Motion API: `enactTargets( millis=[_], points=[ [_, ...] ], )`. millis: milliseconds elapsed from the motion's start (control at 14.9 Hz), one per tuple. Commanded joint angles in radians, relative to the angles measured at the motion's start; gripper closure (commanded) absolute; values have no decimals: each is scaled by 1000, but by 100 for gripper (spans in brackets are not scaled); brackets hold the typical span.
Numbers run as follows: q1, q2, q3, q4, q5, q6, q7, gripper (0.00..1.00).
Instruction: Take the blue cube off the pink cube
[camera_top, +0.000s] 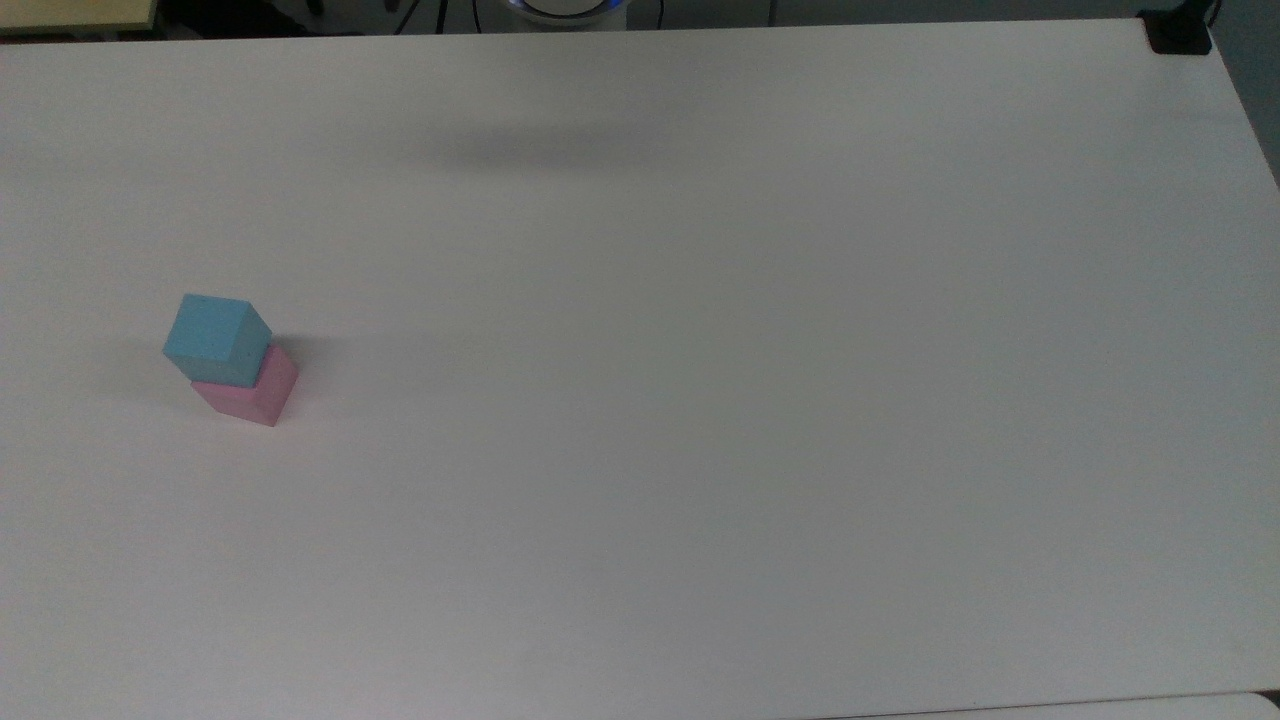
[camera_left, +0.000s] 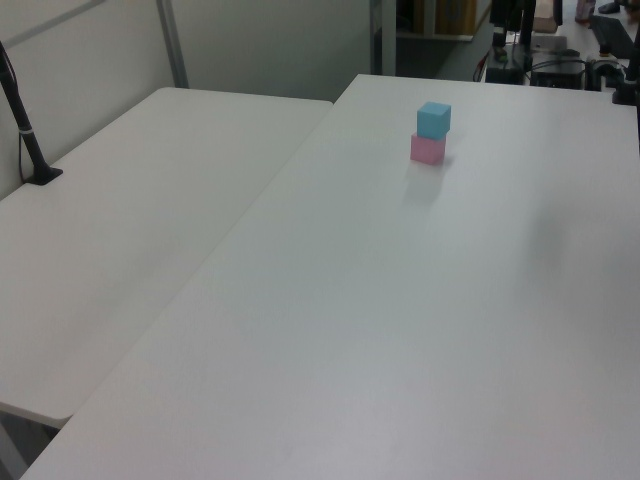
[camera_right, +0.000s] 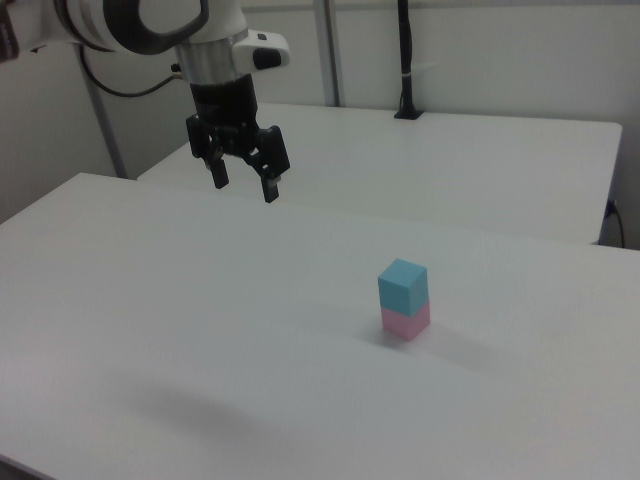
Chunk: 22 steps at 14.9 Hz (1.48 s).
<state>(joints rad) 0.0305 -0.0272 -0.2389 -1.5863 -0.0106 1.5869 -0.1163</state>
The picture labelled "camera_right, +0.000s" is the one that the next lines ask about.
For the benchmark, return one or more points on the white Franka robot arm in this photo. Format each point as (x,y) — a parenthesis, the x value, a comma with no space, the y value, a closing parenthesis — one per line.
(220,30)

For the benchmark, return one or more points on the pink cube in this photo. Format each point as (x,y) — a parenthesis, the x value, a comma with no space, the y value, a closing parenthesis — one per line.
(406,325)

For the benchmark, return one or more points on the blue cube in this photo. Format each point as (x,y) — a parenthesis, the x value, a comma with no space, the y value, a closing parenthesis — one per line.
(400,287)

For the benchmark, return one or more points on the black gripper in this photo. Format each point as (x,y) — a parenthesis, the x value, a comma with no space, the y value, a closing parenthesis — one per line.
(225,107)

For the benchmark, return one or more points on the grey metal frame post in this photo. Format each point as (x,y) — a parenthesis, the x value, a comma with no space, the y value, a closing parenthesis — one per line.
(106,130)
(331,55)

